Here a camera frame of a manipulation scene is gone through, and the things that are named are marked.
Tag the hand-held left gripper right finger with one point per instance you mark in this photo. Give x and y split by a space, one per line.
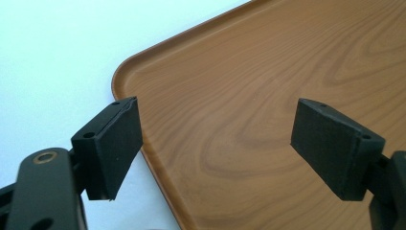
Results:
332 147

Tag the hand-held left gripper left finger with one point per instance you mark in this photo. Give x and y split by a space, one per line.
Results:
110 150

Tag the brown wood-grain tray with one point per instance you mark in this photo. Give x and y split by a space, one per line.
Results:
255 96

